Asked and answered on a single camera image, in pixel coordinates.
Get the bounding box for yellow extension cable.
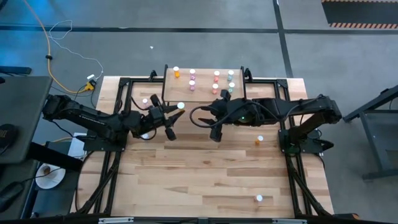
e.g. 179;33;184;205
22;0;97;94

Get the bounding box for silver aluminium profile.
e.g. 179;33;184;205
98;217;134;224
272;218;308;224

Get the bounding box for black metal stand frame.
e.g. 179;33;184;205
341;83;398;181

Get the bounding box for white paper sheet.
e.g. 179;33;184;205
67;132;88;159

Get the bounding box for white charger cable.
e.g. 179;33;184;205
48;19;105;81

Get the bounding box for black round disc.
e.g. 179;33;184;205
0;123;19;150

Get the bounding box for black hazard-striped floor mat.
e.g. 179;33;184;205
321;0;398;30

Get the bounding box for black aluminium table frame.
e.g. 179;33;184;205
70;70;333;218

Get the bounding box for dark grey desk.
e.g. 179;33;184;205
0;76;53;164

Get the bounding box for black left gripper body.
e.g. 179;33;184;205
138;94;177;141

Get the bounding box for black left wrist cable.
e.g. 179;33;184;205
129;95;156;141

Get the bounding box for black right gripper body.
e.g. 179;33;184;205
210;89;249;143

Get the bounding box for wooden shelf black legs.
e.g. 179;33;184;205
160;64;248;115

